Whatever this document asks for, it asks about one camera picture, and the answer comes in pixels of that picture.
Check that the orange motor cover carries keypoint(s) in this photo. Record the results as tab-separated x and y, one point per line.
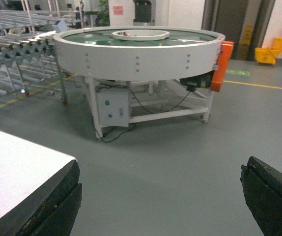
224	57

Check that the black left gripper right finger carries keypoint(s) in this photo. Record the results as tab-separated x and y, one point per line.
262	188

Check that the yellow mop bucket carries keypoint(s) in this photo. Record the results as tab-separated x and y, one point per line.
269	55

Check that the grey electrical control box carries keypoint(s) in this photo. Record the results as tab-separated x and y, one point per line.
113	107

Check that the white round rotary conveyor table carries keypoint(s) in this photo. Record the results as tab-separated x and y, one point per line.
167	70

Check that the expandable roller conveyor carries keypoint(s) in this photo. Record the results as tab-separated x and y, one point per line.
28	60

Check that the yellow wet floor sign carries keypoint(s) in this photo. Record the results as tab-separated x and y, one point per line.
245	42

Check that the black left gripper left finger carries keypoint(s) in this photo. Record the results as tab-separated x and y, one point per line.
50	210

